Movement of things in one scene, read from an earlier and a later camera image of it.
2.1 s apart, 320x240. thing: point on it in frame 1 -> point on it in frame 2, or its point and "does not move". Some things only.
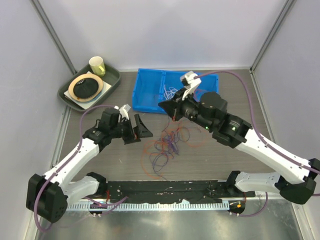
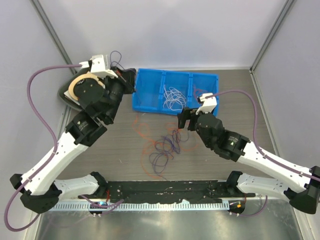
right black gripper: (174, 108) -> (187, 114)
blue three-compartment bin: (153, 87) does not move
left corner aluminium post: (37, 4) does not move
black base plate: (171, 190) does not move
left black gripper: (139, 131) -> (122, 79)
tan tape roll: (71, 89) does not move
